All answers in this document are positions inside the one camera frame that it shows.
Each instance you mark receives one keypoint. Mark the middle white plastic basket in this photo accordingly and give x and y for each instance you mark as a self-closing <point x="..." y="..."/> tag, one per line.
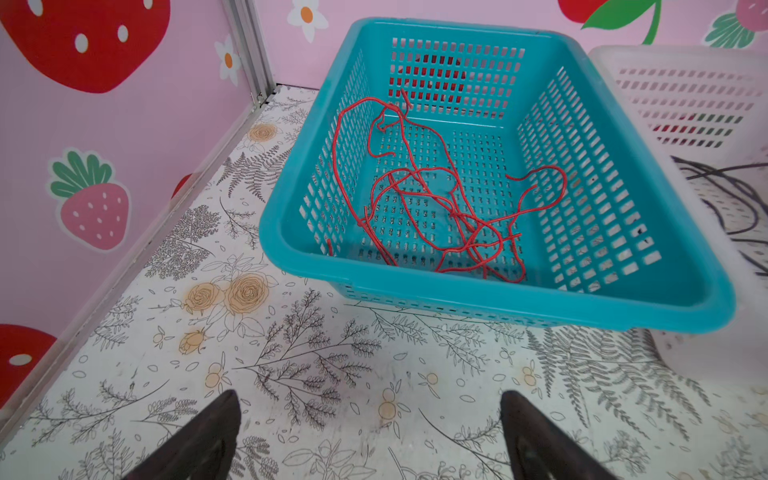
<point x="704" y="112"/>

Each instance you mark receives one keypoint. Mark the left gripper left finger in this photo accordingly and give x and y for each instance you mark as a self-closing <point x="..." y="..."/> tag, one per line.
<point x="204" y="448"/>

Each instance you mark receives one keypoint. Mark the left corner aluminium post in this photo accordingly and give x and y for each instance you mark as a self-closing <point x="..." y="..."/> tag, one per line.
<point x="248" y="38"/>

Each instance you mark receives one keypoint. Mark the floral table cloth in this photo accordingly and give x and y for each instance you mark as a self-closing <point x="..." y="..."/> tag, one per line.
<point x="331" y="388"/>

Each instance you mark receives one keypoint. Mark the teal plastic basket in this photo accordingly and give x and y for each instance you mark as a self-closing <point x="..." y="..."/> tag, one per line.
<point x="488" y="172"/>

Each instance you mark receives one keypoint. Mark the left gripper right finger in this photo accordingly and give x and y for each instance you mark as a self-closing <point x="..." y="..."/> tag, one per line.
<point x="538" y="449"/>

